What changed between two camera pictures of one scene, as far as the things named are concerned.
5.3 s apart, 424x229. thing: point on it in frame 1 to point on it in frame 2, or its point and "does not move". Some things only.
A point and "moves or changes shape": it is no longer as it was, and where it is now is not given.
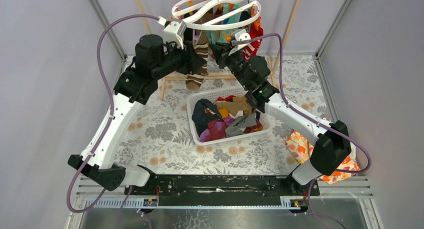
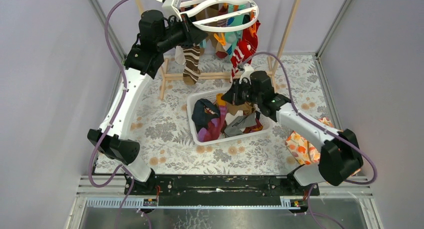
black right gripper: [220, 52] to [232, 95]
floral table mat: [157, 137] does not move
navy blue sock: [201, 118] does not move
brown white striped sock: [194, 82] moves or changes shape
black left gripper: [187, 57] to [192, 33]
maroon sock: [216, 129] moves or changes shape
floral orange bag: [300, 149] does not move
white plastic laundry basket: [221, 93] does not move
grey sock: [234, 128] does not move
